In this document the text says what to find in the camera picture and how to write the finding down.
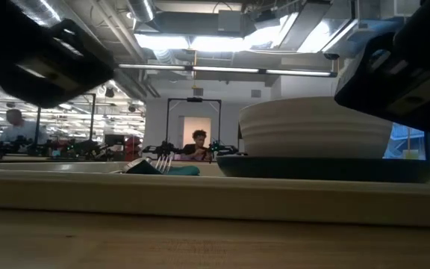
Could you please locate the orange-handled metal fork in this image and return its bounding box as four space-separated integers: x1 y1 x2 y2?
154 154 174 175

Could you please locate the blue window frame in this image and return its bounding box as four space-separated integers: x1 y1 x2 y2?
382 123 430 173

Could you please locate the red chair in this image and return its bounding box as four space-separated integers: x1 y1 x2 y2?
124 134 143 161

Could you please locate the grey metal box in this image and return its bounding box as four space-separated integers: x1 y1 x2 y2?
217 9 244 33

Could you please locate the beige plastic tray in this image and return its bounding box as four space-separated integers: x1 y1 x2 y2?
0 160 430 229

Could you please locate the black aluminium table frame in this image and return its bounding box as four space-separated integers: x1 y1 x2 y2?
0 155 126 163

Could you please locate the orange-handled metal spoon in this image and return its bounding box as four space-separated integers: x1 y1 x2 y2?
120 156 153 174

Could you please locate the long fluorescent light bar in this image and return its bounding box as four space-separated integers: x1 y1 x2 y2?
117 62 338 78

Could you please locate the person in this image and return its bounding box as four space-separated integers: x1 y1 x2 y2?
180 129 213 161
0 108 49 145

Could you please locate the white ribbed bowl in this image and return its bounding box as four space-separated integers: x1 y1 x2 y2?
238 96 394 160

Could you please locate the black gantry frame with camera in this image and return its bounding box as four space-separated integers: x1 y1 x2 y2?
165 96 222 158

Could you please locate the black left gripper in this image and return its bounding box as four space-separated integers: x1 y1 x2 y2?
0 17 116 110

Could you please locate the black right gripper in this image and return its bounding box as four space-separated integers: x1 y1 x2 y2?
334 31 430 136

